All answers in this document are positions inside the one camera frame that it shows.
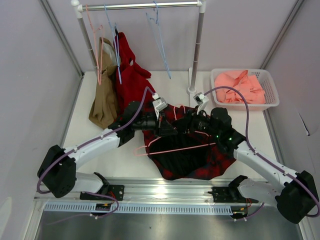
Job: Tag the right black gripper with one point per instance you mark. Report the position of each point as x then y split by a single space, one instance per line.
189 121

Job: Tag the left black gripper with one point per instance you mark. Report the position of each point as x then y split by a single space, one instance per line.
165 129

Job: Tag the pink hanger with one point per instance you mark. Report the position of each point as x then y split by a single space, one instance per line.
135 151
97 51

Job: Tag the red plaid skirt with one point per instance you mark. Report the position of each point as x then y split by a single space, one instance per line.
204 163

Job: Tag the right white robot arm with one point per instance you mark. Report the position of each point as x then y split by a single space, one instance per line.
293 193

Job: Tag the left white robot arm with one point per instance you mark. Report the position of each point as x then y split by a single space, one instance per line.
59 169

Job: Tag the right blue hanger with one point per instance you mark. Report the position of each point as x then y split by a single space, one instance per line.
154 24

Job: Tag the blue hanger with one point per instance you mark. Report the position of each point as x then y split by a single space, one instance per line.
154 24
115 36

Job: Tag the left blue hanger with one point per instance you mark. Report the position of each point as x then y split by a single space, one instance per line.
115 36

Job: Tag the pink garment in basket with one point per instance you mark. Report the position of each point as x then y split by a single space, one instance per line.
247 85

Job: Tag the red hanging garment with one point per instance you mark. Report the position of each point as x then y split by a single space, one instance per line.
132 79

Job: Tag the white plastic basket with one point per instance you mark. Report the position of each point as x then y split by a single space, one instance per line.
266 82

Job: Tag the tan hanging garment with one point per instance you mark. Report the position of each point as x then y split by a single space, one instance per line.
105 107

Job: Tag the metal clothes rack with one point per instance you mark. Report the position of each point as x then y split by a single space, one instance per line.
201 4

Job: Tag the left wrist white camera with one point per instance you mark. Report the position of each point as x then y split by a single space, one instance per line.
159 104

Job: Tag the wrist white camera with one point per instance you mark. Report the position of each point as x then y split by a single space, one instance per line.
159 104
202 100

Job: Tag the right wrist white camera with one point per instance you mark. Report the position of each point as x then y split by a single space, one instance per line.
202 100

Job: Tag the aluminium mounting rail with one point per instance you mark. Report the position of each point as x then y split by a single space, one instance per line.
136 190

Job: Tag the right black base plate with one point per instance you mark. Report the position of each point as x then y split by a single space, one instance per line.
225 194

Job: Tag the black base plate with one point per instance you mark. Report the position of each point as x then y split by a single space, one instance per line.
225 194
114 191

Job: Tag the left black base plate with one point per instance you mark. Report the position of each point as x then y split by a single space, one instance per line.
114 191

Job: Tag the white slotted cable duct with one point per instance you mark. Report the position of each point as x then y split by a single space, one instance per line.
222 210

